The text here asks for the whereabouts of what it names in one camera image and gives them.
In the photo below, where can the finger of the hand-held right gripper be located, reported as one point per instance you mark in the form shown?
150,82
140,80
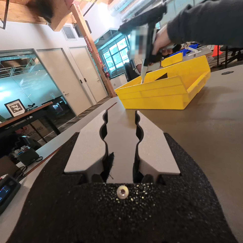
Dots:
143,74

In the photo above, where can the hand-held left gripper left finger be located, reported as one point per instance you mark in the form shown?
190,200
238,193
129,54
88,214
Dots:
85,148

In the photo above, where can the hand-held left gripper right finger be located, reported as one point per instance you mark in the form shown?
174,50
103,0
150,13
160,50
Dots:
155,150

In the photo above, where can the large yellow plastic bin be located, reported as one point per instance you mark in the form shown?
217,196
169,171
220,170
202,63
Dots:
161,93

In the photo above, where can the person's right forearm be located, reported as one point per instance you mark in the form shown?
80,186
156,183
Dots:
205,22

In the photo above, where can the person's right hand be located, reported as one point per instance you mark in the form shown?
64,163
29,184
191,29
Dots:
161,39

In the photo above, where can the black office chair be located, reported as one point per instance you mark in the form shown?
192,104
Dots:
131,71

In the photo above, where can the black bin divider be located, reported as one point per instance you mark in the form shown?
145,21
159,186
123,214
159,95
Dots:
162,76

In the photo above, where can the small yellow plastic bin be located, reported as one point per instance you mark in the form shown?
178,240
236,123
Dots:
171,59

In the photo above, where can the gridded window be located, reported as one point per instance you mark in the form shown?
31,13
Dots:
115,53

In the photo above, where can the red fire extinguisher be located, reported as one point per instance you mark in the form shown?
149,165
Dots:
106,71

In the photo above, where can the red sign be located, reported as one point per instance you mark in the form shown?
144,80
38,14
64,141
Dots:
88,44
99,58

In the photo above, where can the cardboard box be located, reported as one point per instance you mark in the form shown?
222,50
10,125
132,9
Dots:
38,129

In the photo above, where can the white door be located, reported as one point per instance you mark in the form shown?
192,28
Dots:
89,72
64,79

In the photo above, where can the blue plastic bin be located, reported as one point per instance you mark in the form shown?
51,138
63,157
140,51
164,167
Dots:
191,47

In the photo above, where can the black charger box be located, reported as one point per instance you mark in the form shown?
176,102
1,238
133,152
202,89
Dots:
28,155

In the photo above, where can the wooden desk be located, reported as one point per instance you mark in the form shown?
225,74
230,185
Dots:
26,113

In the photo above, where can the orange traffic cone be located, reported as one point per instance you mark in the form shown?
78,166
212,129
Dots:
216,50

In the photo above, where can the framed black-white tag sign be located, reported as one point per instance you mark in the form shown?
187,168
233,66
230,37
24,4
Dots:
15,107

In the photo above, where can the black table grommet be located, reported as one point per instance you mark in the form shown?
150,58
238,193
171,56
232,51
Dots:
227,72

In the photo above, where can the black device with screen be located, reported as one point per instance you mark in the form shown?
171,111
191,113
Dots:
7,191

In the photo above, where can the wooden ceiling beam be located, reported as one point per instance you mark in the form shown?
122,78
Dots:
22,13

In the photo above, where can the silver ventilation duct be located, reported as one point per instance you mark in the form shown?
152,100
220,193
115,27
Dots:
136,8

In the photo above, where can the wooden support post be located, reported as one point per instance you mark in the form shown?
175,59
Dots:
95,57

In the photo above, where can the black wall speaker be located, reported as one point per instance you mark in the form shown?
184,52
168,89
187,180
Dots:
80,30

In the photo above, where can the white wall vent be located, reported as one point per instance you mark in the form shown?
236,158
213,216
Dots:
68,32

